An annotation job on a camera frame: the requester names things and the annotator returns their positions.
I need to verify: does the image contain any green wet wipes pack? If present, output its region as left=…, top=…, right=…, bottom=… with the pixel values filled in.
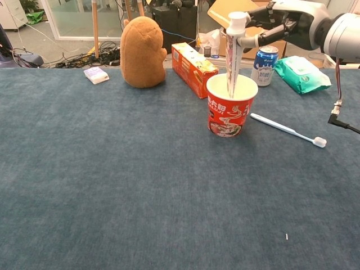
left=274, top=55, right=332, bottom=95

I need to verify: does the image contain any blue table cloth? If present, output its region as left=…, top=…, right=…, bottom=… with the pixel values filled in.
left=0, top=67, right=360, bottom=270

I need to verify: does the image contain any orange cardboard snack box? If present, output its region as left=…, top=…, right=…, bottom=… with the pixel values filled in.
left=171, top=42, right=219, bottom=100

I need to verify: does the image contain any small purple tissue pack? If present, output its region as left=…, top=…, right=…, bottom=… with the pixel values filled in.
left=83, top=66, right=110, bottom=85

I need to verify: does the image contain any white cabinet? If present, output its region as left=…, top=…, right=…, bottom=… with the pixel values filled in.
left=0, top=0, right=29, bottom=30

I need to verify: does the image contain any black cabinet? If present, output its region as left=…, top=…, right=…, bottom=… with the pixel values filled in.
left=151, top=4, right=198, bottom=54

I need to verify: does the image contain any white plastic bag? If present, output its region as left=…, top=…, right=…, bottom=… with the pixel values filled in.
left=198, top=28, right=221, bottom=56

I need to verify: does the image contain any green potted plant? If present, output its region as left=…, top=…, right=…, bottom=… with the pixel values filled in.
left=19, top=0, right=39, bottom=14

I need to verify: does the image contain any light blue toothbrush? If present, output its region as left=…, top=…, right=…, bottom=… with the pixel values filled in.
left=250, top=112, right=327, bottom=149

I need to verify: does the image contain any open brown cardboard box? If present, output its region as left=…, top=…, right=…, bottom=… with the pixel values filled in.
left=207, top=0, right=287, bottom=60

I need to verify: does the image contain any blue white drink can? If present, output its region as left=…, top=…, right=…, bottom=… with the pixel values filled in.
left=250, top=45, right=280, bottom=87

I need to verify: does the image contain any brown plush toy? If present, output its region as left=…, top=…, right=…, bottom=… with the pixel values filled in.
left=120, top=16, right=167, bottom=89

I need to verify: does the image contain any white toothpaste tube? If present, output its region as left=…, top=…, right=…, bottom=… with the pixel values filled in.
left=226, top=11, right=248, bottom=100

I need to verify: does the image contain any black floor cable bundle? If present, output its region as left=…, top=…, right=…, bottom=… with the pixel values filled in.
left=11, top=40, right=122, bottom=69

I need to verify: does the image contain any green bag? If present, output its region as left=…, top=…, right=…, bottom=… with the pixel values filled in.
left=25, top=10, right=45, bottom=25

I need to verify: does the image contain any blue network cable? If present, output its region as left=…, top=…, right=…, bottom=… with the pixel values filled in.
left=163, top=28, right=196, bottom=42

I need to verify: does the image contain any red instant noodle cup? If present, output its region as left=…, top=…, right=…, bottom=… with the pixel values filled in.
left=206, top=73, right=259, bottom=138

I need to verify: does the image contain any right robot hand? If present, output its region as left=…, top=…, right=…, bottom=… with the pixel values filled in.
left=237, top=1, right=331, bottom=52

